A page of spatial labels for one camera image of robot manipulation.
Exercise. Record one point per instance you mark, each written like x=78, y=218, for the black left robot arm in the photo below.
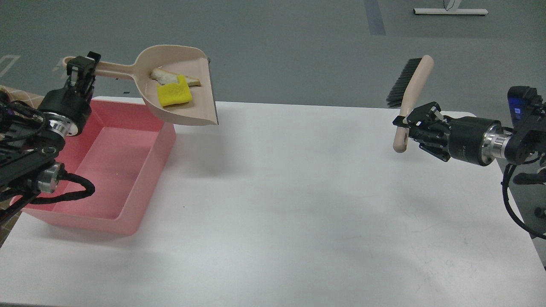
x=32, y=139

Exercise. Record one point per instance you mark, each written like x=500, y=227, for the white table leg base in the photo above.
x=451, y=8

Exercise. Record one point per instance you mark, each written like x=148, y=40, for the bread slice piece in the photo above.
x=164, y=77

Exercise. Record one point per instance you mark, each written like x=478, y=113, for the pink plastic bin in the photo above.
x=122, y=151

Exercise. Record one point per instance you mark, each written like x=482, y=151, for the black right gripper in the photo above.
x=465, y=141

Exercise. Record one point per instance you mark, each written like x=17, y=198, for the beige checkered cloth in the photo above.
x=29, y=99

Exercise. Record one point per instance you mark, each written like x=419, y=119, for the yellow sponge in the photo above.
x=174, y=93

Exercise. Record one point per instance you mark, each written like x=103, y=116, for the beige plastic dustpan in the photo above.
x=185, y=60

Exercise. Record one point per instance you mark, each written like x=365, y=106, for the beige hand brush black bristles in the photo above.
x=408, y=87

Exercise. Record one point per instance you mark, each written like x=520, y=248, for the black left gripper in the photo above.
x=66, y=110

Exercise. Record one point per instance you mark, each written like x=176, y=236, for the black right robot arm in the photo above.
x=522, y=146

